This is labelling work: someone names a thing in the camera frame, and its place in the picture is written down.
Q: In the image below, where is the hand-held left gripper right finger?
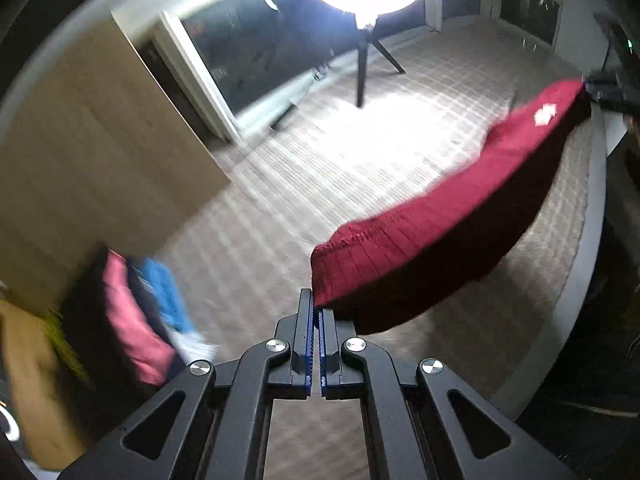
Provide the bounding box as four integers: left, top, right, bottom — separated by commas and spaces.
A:
320, 308, 581, 480

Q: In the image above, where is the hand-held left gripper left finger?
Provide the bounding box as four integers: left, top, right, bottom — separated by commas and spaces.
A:
59, 288, 316, 480

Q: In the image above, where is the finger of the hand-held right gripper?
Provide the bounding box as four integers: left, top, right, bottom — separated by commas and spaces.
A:
582, 71, 640, 113

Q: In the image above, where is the dark red knitted garment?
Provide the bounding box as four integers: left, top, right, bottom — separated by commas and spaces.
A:
310, 78, 593, 336

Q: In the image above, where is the pile of folded clothes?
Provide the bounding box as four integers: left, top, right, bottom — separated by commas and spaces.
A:
60, 245, 221, 396

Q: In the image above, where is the checkered bed sheet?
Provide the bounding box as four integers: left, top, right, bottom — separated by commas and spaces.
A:
155, 15, 608, 423

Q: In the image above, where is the wooden cabinet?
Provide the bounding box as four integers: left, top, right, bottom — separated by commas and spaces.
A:
0, 16, 232, 313

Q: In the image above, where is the cardboard box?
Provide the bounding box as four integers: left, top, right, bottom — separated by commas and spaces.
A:
0, 300, 98, 473

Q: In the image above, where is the glass sliding door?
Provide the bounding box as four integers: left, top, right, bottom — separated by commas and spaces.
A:
152, 0, 443, 142

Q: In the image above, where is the ring light on tripod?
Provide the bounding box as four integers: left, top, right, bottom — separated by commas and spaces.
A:
299, 0, 435, 109

